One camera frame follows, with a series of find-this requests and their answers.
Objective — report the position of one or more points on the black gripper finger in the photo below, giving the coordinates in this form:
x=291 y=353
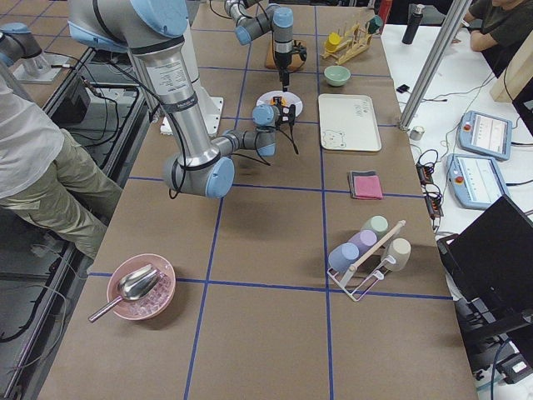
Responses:
x=285 y=81

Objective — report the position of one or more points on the orange fruit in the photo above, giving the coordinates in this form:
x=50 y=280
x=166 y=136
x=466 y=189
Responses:
x=278 y=101

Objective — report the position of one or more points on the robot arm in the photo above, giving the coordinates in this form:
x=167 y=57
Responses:
x=274 y=19
x=154 y=35

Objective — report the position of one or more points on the cream bear tray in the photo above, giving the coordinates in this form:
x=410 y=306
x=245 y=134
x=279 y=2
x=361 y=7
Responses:
x=348 y=123

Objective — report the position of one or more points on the wooden cutting board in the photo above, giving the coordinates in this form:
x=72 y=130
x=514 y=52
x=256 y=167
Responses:
x=296 y=63

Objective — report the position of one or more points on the white round plate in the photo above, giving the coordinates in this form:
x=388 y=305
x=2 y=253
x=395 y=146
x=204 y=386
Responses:
x=287 y=99

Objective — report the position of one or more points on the green ceramic bowl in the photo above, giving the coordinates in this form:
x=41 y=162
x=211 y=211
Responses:
x=336 y=75

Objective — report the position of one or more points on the yellow mug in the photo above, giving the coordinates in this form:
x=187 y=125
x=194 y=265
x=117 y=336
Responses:
x=332 y=42

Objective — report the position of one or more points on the wooden drying rack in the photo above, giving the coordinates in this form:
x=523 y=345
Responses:
x=354 y=41

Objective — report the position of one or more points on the grey folded cloth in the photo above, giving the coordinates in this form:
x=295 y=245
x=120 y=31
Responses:
x=352 y=174

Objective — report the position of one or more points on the dark green mug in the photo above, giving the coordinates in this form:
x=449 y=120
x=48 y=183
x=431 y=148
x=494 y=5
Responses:
x=374 y=25

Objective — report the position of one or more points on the pink folded cloth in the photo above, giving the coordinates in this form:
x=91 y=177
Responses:
x=367 y=187

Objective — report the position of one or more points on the small black puck device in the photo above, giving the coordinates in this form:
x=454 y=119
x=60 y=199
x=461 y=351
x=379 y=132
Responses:
x=403 y=88

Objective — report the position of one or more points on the small metal can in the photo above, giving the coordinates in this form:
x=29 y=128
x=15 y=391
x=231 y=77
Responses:
x=416 y=133

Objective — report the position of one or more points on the black water bottle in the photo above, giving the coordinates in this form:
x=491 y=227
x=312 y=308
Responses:
x=413 y=23

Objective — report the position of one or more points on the green tumbler cup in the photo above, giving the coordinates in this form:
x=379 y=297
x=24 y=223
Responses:
x=378 y=224

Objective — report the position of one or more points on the purple tumbler cup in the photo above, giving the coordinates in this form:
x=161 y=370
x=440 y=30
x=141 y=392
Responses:
x=364 y=240

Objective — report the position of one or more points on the blue tumbler cup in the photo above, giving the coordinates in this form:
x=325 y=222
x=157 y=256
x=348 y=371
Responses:
x=343 y=256

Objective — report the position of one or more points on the beige tumbler cup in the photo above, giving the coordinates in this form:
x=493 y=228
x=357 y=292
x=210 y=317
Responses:
x=396 y=254

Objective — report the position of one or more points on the near teach pendant tablet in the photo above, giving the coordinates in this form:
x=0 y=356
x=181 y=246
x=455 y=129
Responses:
x=476 y=181

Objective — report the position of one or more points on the teach pendant tablet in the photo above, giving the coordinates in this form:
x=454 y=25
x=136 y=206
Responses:
x=486 y=135
x=476 y=181

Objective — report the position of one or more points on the far teach pendant tablet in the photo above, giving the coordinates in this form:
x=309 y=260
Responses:
x=486 y=135

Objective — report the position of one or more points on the seated person black shirt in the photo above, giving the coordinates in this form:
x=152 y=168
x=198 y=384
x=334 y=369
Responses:
x=505 y=25

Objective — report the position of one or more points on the metal scoop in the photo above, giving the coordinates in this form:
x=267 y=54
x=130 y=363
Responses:
x=132 y=287

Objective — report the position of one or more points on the pink bowl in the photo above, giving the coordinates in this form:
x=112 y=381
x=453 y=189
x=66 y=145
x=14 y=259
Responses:
x=157 y=300

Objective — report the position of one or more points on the standing person white shirt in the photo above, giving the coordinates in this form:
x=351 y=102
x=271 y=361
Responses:
x=48 y=179

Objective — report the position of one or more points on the black laptop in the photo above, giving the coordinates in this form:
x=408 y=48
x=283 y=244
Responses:
x=491 y=260

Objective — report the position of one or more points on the white wire cup rack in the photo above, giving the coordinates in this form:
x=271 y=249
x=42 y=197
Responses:
x=368 y=270

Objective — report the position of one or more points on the aluminium frame post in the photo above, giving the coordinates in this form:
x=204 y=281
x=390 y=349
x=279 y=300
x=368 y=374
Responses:
x=448 y=30

